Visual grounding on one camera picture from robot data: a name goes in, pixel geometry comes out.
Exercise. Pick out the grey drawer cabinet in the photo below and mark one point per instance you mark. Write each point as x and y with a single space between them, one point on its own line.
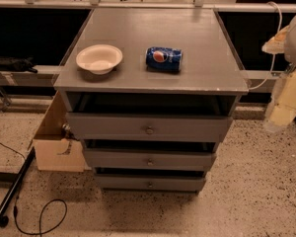
209 83

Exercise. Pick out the grey top drawer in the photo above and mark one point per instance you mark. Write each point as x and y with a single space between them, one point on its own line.
149 128

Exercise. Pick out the grey drawer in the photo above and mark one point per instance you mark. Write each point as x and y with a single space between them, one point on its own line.
149 128
147 159
149 183

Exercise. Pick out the cardboard box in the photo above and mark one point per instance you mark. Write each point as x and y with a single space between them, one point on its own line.
56 148

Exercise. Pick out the black metal bar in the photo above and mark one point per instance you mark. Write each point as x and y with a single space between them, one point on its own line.
15 181

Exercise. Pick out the black cloth on rail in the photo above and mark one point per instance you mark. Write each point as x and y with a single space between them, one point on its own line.
17 64

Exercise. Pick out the blue pepsi can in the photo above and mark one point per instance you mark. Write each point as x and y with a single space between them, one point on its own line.
164 58

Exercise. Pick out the grey bottom drawer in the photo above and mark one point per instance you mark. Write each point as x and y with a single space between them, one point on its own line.
149 183

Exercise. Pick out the grey middle drawer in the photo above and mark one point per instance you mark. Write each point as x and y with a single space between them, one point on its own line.
147 159

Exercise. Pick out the white paper bowl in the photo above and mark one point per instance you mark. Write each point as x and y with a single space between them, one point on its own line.
99 59

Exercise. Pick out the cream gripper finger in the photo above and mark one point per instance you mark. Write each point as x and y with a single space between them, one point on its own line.
275 45
281 111

